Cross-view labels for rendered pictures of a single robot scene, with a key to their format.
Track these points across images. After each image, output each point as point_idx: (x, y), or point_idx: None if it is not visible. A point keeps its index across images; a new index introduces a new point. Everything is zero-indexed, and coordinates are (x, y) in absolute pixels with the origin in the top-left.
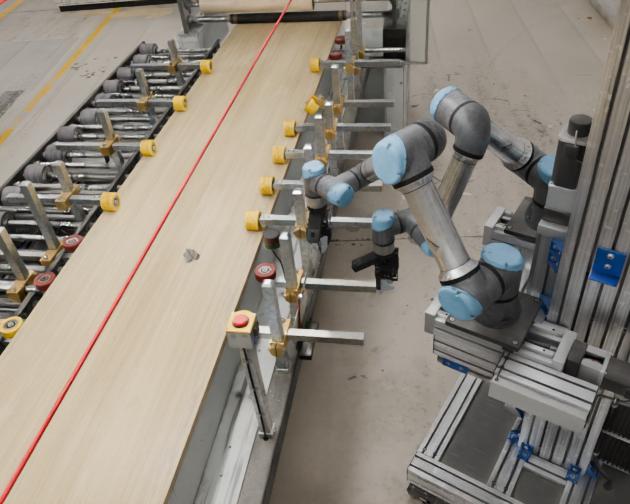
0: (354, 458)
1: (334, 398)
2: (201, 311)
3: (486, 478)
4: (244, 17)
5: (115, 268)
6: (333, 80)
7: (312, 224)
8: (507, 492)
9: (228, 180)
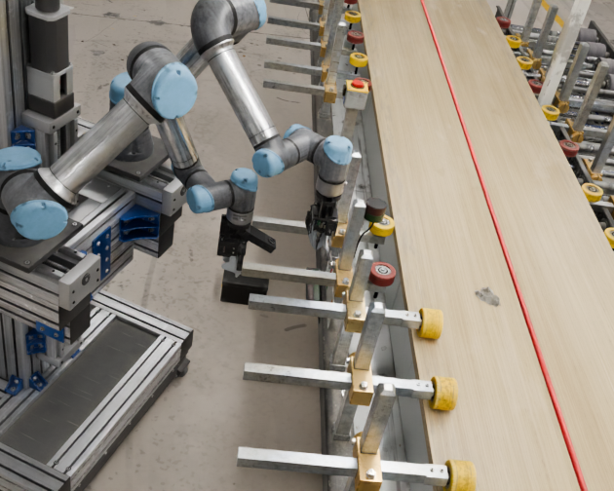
0: (246, 406)
1: (278, 476)
2: (430, 233)
3: (113, 324)
4: None
5: (569, 287)
6: None
7: None
8: (97, 309)
9: (527, 440)
